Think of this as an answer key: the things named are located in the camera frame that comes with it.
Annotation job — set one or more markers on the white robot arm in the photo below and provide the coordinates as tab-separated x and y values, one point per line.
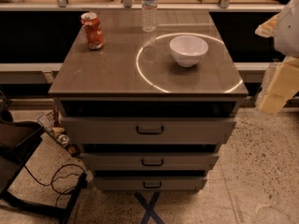
292	8

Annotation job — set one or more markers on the grey top drawer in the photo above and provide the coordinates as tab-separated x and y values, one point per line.
148	131

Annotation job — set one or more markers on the grey bottom drawer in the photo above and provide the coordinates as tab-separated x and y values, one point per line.
150	183

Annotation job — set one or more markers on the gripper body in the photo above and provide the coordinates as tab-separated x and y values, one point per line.
288	28

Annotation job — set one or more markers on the grey drawer cabinet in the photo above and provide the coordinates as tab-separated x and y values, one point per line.
135	76

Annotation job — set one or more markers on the orange soda can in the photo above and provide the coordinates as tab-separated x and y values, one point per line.
92	27

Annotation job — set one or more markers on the blue tape cross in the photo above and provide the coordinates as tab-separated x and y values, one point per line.
149	207

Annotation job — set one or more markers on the white ceramic bowl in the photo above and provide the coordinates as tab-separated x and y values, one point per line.
188	50

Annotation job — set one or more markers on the dark chair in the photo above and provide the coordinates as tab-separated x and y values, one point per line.
18	142

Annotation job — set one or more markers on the clutter pile beside cabinet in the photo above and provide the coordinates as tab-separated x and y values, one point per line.
54	128

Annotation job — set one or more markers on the clear plastic water bottle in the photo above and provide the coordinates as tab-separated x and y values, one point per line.
149	10

